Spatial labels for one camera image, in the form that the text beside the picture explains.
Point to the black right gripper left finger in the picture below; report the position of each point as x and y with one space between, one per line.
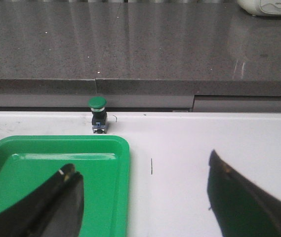
54 209

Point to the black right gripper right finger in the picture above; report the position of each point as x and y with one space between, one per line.
241 208

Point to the green mushroom push button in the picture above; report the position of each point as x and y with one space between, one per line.
99 121

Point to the green plastic tray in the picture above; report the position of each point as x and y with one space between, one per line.
103 160

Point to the grey stone counter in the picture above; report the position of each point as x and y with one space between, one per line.
194 57

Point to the white appliance on counter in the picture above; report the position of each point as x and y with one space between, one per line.
261 7

